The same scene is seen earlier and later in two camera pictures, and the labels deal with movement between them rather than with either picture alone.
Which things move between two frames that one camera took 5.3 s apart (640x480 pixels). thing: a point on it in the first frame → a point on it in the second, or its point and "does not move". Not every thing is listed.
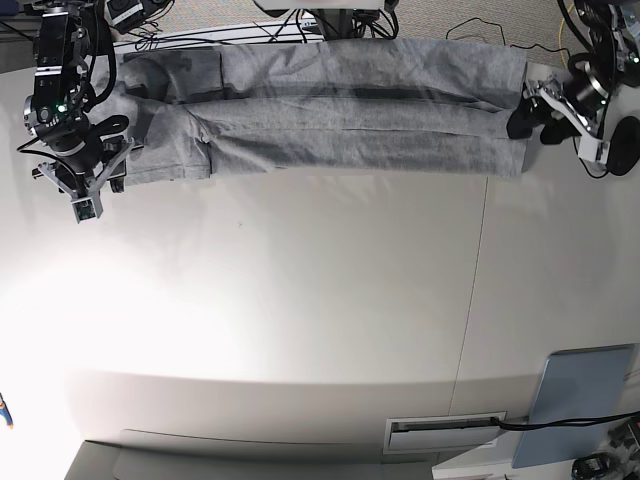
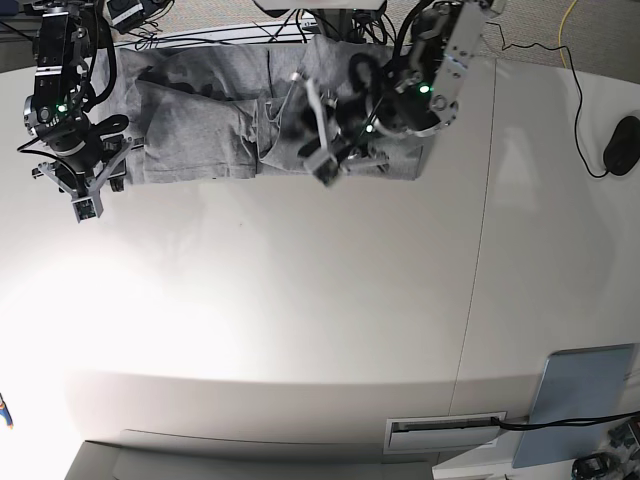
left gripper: [80, 168] does not move
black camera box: [124, 15] does not move
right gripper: [584, 102] → [342, 129]
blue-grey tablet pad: [576, 384] does not move
